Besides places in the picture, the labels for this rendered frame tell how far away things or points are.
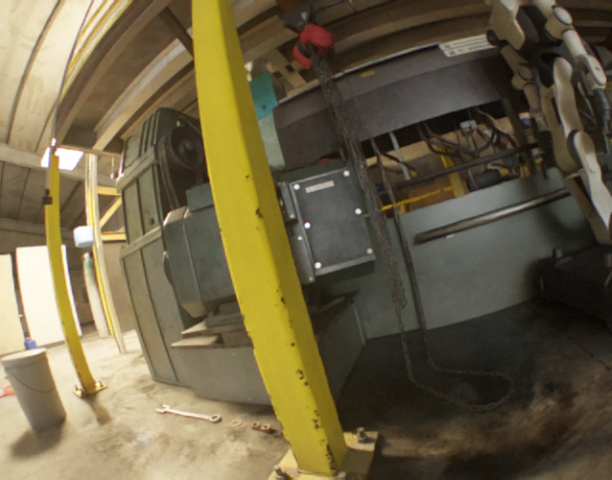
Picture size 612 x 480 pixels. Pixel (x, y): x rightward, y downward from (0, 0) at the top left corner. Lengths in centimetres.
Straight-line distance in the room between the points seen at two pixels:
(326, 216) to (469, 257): 76
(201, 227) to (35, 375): 118
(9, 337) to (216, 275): 565
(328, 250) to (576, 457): 90
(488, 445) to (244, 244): 69
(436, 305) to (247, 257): 105
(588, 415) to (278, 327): 74
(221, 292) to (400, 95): 131
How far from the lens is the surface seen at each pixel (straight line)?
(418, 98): 152
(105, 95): 229
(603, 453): 68
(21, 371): 157
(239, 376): 109
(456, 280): 134
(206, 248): 96
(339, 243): 86
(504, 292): 142
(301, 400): 54
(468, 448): 69
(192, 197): 101
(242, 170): 50
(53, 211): 211
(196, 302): 100
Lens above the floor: 51
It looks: 4 degrees up
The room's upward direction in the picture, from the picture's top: 15 degrees counter-clockwise
